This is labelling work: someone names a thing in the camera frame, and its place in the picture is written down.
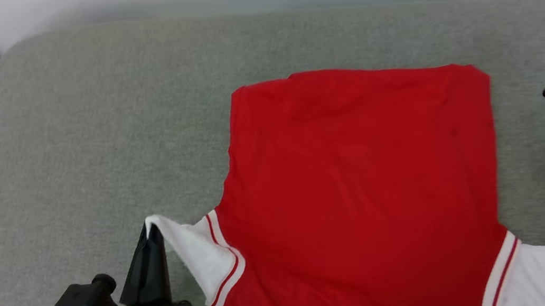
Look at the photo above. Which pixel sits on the red shirt with white sleeves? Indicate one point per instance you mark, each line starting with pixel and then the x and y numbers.
pixel 363 188

